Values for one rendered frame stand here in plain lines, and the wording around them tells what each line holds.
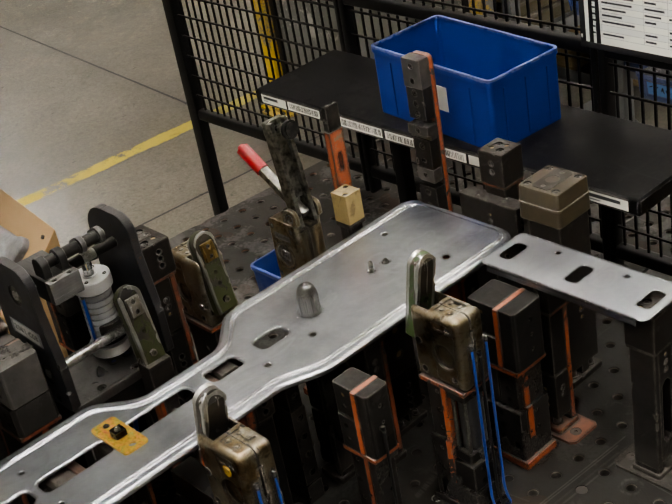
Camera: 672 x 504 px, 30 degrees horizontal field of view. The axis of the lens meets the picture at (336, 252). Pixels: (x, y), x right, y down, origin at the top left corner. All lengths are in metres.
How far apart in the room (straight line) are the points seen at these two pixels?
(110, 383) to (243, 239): 0.89
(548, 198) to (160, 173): 2.93
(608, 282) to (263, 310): 0.49
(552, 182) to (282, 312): 0.45
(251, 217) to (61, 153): 2.40
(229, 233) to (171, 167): 2.04
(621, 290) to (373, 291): 0.35
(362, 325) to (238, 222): 1.00
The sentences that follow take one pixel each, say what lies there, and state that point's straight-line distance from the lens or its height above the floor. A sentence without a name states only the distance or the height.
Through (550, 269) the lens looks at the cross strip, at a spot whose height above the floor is 1.00.
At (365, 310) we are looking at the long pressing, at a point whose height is 1.00.
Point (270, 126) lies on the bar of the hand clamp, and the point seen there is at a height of 1.21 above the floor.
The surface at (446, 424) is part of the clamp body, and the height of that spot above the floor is 0.85.
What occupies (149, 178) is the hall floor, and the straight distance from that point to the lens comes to 4.66.
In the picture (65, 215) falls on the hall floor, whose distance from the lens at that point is 4.56.
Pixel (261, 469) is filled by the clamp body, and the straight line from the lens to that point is 1.53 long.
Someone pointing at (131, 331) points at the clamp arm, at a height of 1.04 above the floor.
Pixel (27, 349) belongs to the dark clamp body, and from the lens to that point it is 1.75.
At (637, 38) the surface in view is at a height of 1.18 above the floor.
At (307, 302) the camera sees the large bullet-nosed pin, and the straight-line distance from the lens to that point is 1.78.
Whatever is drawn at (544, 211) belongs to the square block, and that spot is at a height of 1.03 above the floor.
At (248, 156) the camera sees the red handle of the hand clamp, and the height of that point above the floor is 1.14.
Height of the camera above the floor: 1.97
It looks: 30 degrees down
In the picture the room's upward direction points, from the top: 11 degrees counter-clockwise
